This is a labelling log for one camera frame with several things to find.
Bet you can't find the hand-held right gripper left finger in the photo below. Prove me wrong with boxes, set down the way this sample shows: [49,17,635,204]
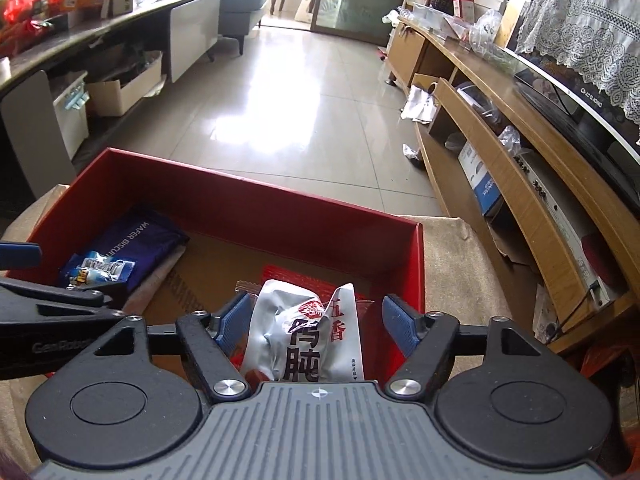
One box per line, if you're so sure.
[97,292,251,403]

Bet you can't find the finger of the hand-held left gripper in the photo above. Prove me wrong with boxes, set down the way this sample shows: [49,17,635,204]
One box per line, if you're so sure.
[0,242,42,269]
[0,278,127,319]

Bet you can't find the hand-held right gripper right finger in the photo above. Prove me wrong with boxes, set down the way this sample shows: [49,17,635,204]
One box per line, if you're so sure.
[382,295,546,403]

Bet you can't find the small blue biscuit packet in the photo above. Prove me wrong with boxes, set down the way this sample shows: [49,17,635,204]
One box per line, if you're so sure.
[62,251,137,291]

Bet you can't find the white snack packet black characters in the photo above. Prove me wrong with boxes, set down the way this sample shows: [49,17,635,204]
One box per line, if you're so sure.
[240,280,366,383]

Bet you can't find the red snack packet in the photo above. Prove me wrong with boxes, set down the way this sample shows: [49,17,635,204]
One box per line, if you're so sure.
[235,264,375,311]

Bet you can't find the grey snack packet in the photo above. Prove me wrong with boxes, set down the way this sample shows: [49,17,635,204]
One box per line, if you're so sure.
[122,245,190,311]

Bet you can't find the dark blue wafer packet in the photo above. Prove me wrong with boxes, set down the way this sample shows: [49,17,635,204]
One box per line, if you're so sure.
[59,207,191,297]

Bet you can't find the red cardboard box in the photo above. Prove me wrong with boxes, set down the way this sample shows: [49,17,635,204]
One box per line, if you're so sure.
[5,147,426,381]

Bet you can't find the brown cardboard sheet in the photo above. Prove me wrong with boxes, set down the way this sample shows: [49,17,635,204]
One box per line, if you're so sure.
[145,232,373,376]

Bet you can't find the dark coffee table white panels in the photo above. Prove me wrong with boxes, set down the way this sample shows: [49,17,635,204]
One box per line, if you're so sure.
[0,0,223,201]

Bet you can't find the white storage bin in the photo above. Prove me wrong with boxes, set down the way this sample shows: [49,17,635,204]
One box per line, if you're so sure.
[52,72,91,158]

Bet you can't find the blue and white box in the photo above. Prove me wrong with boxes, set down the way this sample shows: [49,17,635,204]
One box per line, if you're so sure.
[457,140,506,216]

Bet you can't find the long wooden tv cabinet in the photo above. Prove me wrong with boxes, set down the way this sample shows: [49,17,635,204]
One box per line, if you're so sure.
[387,15,640,356]

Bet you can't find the silver media player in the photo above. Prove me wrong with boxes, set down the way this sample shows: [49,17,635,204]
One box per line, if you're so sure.
[515,152,613,306]

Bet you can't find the white cardboard box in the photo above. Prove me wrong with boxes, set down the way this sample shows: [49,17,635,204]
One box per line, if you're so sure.
[85,50,166,116]

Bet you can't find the dark red round object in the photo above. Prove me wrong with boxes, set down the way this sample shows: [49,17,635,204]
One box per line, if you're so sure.
[582,237,608,281]

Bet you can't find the clear plastic bag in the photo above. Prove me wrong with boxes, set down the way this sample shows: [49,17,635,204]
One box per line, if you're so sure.
[497,125,523,153]

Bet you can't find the white plastic bag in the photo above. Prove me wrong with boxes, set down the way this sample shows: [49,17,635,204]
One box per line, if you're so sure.
[400,85,441,123]

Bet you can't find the clear plastic dome container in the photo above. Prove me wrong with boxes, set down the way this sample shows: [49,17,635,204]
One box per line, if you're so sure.
[457,82,501,126]

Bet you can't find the red plastic bag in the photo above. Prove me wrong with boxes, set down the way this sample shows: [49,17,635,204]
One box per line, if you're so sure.
[0,0,56,41]

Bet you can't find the flat screen television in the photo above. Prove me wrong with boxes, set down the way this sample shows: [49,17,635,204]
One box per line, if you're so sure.
[502,0,640,201]

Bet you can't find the clear crumpled plastic bags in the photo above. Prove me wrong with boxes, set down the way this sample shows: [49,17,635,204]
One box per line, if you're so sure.
[467,10,503,53]

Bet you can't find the grey sofa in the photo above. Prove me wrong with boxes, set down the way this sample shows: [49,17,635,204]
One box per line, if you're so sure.
[217,0,271,56]

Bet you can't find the white lace cloth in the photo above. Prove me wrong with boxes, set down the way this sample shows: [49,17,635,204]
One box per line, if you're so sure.
[515,0,640,126]

